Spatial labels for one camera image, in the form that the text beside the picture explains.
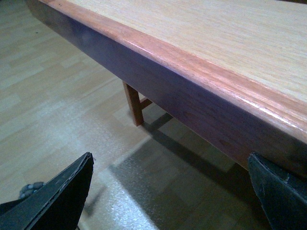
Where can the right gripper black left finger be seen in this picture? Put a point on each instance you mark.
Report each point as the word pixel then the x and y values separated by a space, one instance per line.
pixel 57 205

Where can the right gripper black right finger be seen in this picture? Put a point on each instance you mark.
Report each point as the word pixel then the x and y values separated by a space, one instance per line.
pixel 283 195

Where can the grey slipper on floor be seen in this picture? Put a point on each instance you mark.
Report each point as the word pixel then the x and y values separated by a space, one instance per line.
pixel 30 189

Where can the wooden desk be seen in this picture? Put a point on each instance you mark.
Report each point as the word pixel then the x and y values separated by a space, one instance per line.
pixel 136 104

